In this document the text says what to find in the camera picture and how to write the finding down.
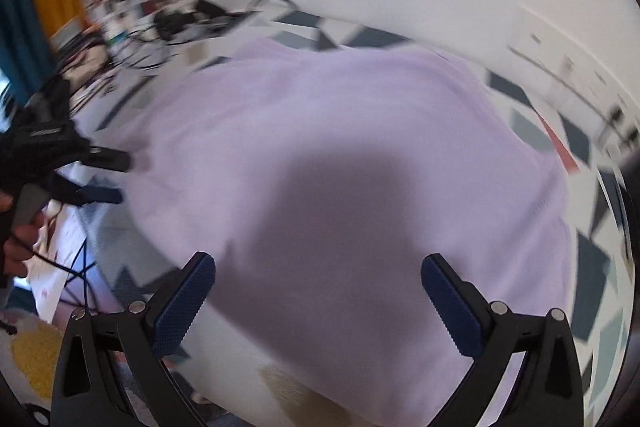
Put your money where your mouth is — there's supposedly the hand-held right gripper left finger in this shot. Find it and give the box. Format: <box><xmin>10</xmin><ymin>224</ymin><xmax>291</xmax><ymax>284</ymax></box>
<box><xmin>51</xmin><ymin>251</ymin><xmax>217</xmax><ymax>427</ymax></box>

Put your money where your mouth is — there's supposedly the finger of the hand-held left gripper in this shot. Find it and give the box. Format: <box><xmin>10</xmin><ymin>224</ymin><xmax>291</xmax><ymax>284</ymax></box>
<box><xmin>51</xmin><ymin>176</ymin><xmax>124</xmax><ymax>207</ymax></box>
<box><xmin>81</xmin><ymin>146</ymin><xmax>132</xmax><ymax>174</ymax></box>

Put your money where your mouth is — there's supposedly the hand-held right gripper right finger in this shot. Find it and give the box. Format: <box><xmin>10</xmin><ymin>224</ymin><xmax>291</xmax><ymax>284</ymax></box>
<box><xmin>421</xmin><ymin>253</ymin><xmax>585</xmax><ymax>427</ymax></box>

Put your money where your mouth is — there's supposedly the lavender knit garment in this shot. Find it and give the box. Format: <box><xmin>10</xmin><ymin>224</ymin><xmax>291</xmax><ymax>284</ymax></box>
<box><xmin>97</xmin><ymin>39</ymin><xmax>576</xmax><ymax>427</ymax></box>

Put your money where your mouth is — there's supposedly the person's left hand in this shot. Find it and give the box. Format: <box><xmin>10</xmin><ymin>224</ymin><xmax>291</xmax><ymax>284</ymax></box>
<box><xmin>0</xmin><ymin>194</ymin><xmax>45</xmax><ymax>279</ymax></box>

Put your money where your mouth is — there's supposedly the teal curtain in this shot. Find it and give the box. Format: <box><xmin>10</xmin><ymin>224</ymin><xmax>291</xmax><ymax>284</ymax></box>
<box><xmin>0</xmin><ymin>0</ymin><xmax>57</xmax><ymax>94</ymax></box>

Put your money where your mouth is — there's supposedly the geometric patterned bed sheet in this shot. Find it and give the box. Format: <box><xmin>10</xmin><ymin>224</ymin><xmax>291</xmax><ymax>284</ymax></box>
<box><xmin>95</xmin><ymin>9</ymin><xmax>632</xmax><ymax>414</ymax></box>

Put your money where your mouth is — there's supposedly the pile of desk clutter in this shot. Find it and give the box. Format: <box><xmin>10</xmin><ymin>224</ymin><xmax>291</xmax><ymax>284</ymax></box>
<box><xmin>50</xmin><ymin>0</ymin><xmax>251</xmax><ymax>72</ymax></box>

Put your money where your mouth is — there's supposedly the white rug with yellow patch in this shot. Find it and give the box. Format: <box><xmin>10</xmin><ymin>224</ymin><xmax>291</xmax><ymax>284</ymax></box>
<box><xmin>0</xmin><ymin>307</ymin><xmax>67</xmax><ymax>409</ymax></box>

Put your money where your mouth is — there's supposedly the black looped cable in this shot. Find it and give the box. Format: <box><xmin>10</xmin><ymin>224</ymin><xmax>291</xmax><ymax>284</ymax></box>
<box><xmin>247</xmin><ymin>0</ymin><xmax>296</xmax><ymax>14</ymax></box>

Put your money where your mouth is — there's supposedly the white wall socket panel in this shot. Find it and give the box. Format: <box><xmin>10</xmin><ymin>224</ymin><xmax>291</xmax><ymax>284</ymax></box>
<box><xmin>509</xmin><ymin>3</ymin><xmax>632</xmax><ymax>148</ymax></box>

